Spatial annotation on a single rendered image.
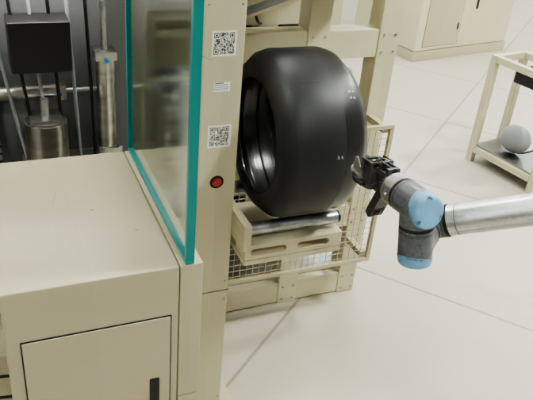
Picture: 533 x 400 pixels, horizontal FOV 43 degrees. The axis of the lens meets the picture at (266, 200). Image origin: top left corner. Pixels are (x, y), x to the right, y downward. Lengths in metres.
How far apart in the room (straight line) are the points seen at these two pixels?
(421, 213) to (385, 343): 1.63
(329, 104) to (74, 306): 1.01
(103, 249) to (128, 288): 0.11
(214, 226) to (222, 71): 0.54
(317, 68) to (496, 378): 1.75
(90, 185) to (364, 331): 1.92
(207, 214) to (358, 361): 1.23
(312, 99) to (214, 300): 0.83
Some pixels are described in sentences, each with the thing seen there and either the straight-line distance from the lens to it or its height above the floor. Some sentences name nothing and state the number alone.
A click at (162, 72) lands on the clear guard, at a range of 1.43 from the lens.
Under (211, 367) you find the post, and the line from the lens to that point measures 2.62.
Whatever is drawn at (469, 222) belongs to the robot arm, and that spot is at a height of 1.21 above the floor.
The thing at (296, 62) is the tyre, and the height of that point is 1.44.
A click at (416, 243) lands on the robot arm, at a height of 1.18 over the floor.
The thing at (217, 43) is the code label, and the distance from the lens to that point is 1.96.
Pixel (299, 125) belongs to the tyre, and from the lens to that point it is 1.98.
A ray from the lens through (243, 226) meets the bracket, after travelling 2.13.
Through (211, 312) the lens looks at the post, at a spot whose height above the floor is 0.53.
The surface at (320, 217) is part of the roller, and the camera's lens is 2.29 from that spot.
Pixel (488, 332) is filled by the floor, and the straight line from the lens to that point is 3.50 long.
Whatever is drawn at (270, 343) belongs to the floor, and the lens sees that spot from 3.13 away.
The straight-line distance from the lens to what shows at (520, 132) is 5.02.
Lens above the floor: 2.08
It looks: 30 degrees down
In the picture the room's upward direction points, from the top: 6 degrees clockwise
